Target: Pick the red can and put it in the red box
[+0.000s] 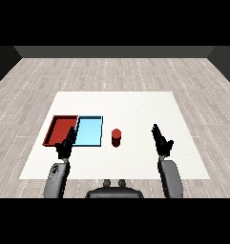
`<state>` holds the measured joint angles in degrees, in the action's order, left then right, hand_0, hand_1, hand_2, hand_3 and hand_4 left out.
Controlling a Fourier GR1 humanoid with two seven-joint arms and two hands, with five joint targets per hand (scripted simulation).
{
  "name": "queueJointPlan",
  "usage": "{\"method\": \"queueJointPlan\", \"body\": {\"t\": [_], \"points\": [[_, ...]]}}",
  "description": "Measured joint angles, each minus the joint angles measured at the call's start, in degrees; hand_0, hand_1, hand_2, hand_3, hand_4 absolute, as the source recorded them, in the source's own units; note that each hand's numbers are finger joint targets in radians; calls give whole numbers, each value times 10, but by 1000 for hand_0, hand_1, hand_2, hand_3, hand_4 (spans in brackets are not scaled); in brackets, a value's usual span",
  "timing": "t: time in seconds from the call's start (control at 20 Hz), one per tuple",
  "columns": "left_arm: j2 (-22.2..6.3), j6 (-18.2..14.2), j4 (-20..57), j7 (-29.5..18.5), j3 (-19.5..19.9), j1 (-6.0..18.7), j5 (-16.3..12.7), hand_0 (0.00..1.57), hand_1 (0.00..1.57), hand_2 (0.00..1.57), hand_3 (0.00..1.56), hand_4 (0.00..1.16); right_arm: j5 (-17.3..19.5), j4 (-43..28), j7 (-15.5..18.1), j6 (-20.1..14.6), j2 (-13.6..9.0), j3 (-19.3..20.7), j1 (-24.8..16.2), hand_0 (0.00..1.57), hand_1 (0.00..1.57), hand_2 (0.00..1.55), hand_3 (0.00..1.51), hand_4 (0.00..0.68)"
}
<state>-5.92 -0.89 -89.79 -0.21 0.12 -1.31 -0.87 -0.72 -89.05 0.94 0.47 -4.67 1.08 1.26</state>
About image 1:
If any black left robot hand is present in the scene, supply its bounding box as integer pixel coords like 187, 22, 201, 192
54, 125, 78, 160

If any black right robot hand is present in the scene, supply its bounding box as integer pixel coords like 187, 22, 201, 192
151, 123, 175, 157

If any red shallow open box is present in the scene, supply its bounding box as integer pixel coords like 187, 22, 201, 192
42, 114, 79, 148

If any light blue shallow open box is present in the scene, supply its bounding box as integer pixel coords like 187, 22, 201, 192
72, 115, 104, 148

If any small red can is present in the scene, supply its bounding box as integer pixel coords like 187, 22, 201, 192
111, 128, 122, 149

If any dark grey robot body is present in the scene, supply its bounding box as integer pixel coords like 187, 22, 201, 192
85, 179, 145, 199

